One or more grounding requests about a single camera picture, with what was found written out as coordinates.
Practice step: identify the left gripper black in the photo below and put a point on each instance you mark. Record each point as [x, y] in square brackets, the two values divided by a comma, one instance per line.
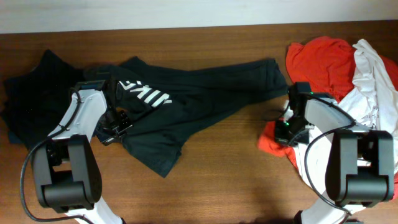
[116, 130]

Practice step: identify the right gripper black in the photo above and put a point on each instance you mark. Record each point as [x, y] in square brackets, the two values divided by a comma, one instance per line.
[283, 134]

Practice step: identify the black t-shirt white lettering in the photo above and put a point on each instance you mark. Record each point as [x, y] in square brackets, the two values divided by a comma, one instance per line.
[166, 106]

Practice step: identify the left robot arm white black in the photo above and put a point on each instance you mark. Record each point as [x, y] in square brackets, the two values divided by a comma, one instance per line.
[66, 175]

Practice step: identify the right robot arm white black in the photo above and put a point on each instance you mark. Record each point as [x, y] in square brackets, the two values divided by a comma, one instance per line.
[359, 164]

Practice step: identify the red t-shirt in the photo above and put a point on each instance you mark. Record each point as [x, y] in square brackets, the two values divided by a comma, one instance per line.
[323, 65]

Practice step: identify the folded black garment stack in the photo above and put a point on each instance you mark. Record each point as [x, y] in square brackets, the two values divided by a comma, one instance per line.
[37, 101]

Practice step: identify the white t-shirt pixel print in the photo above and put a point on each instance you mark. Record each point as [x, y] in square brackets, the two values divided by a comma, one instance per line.
[346, 149]

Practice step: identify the folded navy blue garment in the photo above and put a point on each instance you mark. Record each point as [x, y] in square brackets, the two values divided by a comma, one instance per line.
[13, 139]

